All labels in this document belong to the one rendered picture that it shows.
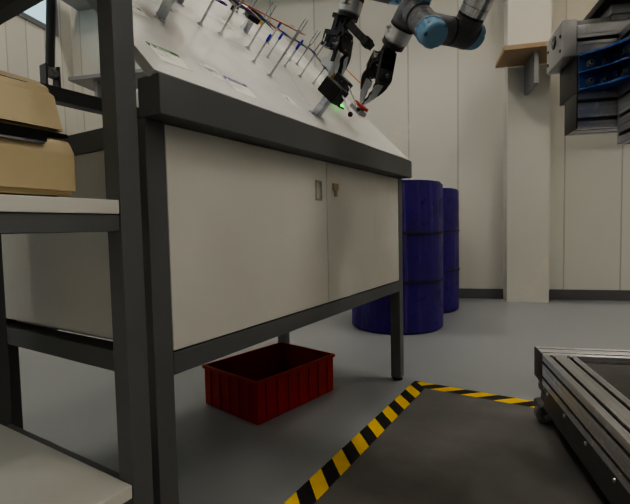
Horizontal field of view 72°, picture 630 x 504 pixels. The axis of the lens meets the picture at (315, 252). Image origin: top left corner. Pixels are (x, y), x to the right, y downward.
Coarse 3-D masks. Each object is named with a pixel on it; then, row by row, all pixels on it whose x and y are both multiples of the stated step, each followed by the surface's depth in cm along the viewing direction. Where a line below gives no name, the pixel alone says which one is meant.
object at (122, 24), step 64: (0, 0) 77; (128, 0) 63; (128, 64) 63; (128, 128) 63; (128, 192) 63; (0, 256) 89; (128, 256) 63; (0, 320) 89; (128, 320) 63; (0, 384) 89; (128, 384) 64; (0, 448) 76; (64, 448) 80; (128, 448) 64
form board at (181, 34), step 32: (96, 0) 76; (160, 0) 103; (192, 0) 126; (224, 0) 164; (160, 32) 85; (192, 32) 100; (224, 32) 122; (160, 64) 72; (192, 64) 83; (224, 64) 98; (256, 64) 119; (288, 64) 151; (256, 96) 95; (320, 96) 146; (320, 128) 112; (352, 128) 141
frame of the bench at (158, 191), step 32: (160, 128) 73; (160, 160) 74; (160, 192) 74; (160, 224) 74; (160, 256) 74; (160, 288) 74; (384, 288) 157; (160, 320) 74; (288, 320) 106; (64, 352) 88; (96, 352) 82; (160, 352) 74; (192, 352) 80; (224, 352) 87; (160, 384) 74; (160, 416) 74; (160, 448) 74; (160, 480) 74
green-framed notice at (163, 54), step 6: (156, 48) 76; (162, 48) 78; (156, 54) 74; (162, 54) 76; (168, 54) 78; (174, 54) 80; (162, 60) 74; (168, 60) 76; (174, 60) 78; (180, 60) 80; (180, 66) 78; (186, 66) 80
